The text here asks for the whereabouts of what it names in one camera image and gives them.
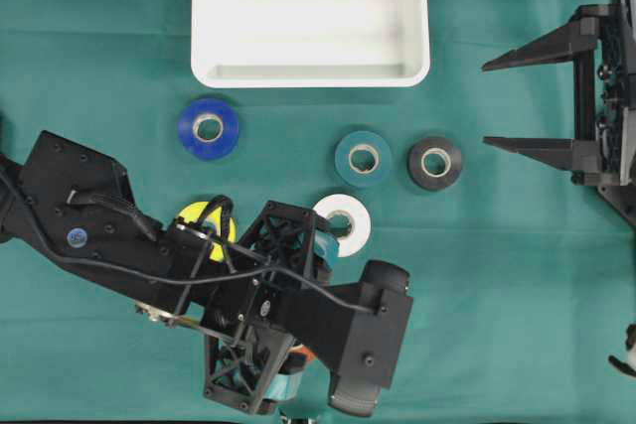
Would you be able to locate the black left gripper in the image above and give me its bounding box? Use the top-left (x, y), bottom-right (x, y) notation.
top-left (168, 199), bottom-right (339, 415)

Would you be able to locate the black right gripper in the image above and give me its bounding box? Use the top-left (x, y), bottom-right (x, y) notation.
top-left (482, 4), bottom-right (635, 187)

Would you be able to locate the red tape roll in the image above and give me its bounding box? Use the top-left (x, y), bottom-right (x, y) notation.
top-left (289, 344), bottom-right (316, 372)

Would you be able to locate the blue tape roll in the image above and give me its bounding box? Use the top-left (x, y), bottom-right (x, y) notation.
top-left (178, 97), bottom-right (239, 160)

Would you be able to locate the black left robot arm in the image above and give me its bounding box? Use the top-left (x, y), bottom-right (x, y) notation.
top-left (1, 131), bottom-right (337, 415)

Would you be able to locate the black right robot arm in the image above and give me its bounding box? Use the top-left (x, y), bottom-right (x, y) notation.
top-left (482, 0), bottom-right (635, 225)

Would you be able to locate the white tape roll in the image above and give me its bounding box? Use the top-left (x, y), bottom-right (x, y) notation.
top-left (313, 194), bottom-right (372, 257)

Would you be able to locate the yellow tape roll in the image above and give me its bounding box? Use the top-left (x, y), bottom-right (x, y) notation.
top-left (178, 202), bottom-right (237, 262)

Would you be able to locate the dark green tape roll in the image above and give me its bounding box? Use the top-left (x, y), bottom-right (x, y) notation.
top-left (335, 130), bottom-right (393, 188)

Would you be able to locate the black tape roll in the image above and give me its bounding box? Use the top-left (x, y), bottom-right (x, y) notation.
top-left (407, 136), bottom-right (462, 191)

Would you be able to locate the white plastic case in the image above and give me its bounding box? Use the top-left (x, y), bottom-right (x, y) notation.
top-left (191, 0), bottom-right (431, 88)

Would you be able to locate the metal clamp bottom edge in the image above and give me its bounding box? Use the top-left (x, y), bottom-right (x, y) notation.
top-left (279, 409), bottom-right (319, 424)

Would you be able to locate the black white object table edge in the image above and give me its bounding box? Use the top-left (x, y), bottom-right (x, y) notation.
top-left (608, 324), bottom-right (636, 378)

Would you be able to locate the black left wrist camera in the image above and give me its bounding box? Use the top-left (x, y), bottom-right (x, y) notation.
top-left (277, 259), bottom-right (414, 418)

